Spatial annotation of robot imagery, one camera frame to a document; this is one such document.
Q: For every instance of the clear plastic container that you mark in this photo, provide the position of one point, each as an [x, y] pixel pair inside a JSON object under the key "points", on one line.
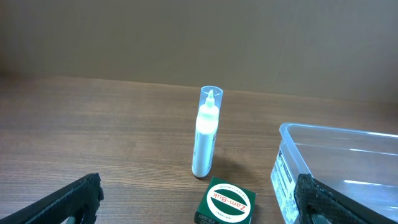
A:
{"points": [[361, 165]]}

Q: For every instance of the green Zam-Buk box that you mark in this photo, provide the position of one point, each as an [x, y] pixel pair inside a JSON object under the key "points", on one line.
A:
{"points": [[225, 203]]}

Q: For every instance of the white dropper bottle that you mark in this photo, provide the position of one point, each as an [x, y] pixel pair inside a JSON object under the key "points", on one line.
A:
{"points": [[206, 128]]}

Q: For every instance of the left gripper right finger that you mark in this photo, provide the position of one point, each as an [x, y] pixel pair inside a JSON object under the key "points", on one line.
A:
{"points": [[319, 203]]}

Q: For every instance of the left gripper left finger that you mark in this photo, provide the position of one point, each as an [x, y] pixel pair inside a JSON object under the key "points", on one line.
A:
{"points": [[76, 202]]}

